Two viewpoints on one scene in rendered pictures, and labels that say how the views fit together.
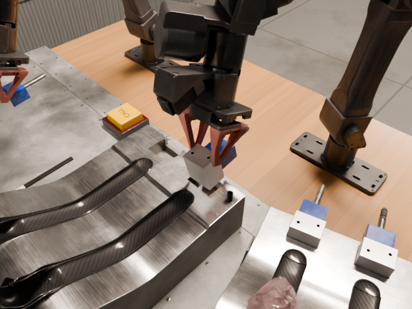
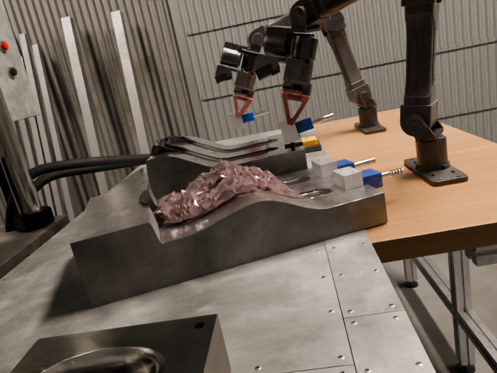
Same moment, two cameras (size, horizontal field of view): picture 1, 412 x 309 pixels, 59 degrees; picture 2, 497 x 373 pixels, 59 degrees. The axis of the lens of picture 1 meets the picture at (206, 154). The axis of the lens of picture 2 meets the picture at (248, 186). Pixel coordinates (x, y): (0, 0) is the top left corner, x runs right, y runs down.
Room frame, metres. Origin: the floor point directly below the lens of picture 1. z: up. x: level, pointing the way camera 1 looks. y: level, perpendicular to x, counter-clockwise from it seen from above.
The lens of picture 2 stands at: (-0.34, -0.75, 1.11)
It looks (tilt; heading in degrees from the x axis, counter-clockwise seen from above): 16 degrees down; 52
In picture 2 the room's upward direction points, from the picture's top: 12 degrees counter-clockwise
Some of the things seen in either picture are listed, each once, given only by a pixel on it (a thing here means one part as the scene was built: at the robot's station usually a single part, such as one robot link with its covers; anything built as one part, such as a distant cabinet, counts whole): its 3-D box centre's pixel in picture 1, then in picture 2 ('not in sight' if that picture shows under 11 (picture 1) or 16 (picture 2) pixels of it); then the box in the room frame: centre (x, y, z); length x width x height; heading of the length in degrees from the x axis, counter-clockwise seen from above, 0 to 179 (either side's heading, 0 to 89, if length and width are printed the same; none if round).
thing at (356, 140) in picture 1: (346, 127); (424, 125); (0.54, -0.27, 0.90); 0.09 x 0.06 x 0.06; 14
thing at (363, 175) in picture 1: (340, 149); (431, 153); (0.54, -0.28, 0.84); 0.20 x 0.07 x 0.08; 47
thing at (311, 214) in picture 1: (312, 212); (346, 167); (0.37, -0.18, 0.86); 0.13 x 0.05 x 0.05; 152
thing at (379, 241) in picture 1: (378, 237); (371, 178); (0.32, -0.28, 0.86); 0.13 x 0.05 x 0.05; 152
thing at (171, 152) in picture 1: (167, 156); not in sight; (0.49, 0.07, 0.87); 0.05 x 0.05 x 0.04; 45
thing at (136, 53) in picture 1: (152, 50); (367, 117); (0.95, 0.16, 0.84); 0.20 x 0.07 x 0.08; 47
